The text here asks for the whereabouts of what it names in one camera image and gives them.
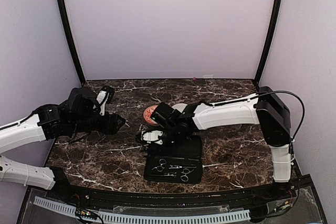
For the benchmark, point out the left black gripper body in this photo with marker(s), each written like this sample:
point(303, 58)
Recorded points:
point(84, 124)

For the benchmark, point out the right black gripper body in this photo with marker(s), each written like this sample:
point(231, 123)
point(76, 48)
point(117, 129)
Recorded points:
point(173, 135)

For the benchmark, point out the black zippered tool case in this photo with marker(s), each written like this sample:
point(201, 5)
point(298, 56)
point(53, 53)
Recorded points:
point(187, 154)

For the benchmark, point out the silver thinning scissors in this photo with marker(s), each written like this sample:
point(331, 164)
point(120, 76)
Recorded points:
point(184, 174)

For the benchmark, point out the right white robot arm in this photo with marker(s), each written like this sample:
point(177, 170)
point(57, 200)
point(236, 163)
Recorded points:
point(264, 109)

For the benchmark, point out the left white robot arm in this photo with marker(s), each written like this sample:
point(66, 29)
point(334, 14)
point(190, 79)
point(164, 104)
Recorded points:
point(24, 142)

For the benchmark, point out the white and blue bowl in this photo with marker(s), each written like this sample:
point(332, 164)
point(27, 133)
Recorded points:
point(180, 106)

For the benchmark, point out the orange patterned bowl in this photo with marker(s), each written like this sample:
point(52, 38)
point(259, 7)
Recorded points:
point(147, 115)

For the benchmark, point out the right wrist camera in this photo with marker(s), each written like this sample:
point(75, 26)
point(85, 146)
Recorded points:
point(165, 115)

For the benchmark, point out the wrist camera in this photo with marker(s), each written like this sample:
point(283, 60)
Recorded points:
point(165, 115)
point(82, 101)

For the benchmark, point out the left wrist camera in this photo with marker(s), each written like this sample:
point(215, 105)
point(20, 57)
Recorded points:
point(82, 101)

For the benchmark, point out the black front rail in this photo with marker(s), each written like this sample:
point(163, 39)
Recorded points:
point(107, 199)

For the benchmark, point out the white slotted cable duct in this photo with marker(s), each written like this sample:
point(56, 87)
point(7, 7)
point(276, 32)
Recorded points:
point(109, 217)

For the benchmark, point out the left black frame post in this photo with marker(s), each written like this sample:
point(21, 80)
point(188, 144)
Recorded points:
point(70, 41)

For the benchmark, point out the black frame post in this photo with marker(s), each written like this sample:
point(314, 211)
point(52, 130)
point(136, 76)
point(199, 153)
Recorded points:
point(268, 42)
point(70, 41)

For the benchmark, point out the right black frame post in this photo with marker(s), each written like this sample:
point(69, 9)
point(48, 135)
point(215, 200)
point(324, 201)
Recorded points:
point(268, 42)

